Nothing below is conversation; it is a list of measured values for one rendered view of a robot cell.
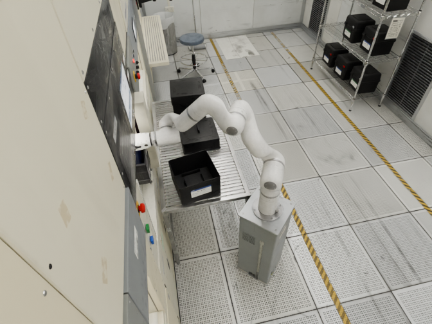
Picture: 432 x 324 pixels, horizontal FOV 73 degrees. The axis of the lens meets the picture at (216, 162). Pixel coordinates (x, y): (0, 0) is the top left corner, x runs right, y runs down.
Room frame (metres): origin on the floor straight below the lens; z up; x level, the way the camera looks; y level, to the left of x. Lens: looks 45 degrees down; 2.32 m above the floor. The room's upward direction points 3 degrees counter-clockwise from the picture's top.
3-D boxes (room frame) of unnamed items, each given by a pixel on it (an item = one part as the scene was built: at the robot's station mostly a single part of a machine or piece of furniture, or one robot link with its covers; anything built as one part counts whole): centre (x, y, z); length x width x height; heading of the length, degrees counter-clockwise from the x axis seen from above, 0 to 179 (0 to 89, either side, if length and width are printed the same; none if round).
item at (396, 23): (3.14, -1.98, 1.05); 0.17 x 0.03 x 0.26; 100
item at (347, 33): (3.74, -1.89, 0.81); 0.30 x 0.28 x 0.26; 5
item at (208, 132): (1.81, 0.13, 0.83); 0.29 x 0.29 x 0.13; 10
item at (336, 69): (3.71, -1.89, 0.31); 0.30 x 0.28 x 0.26; 10
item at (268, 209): (1.10, -0.31, 0.85); 0.19 x 0.19 x 0.18
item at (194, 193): (1.33, 0.15, 0.85); 0.28 x 0.28 x 0.17; 19
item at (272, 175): (1.06, -0.30, 1.07); 0.19 x 0.12 x 0.24; 163
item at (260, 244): (1.10, -0.31, 0.38); 0.28 x 0.28 x 0.76; 55
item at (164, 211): (1.80, 0.18, 0.38); 1.30 x 0.60 x 0.76; 10
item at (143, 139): (1.26, 0.40, 1.25); 0.11 x 0.10 x 0.07; 99
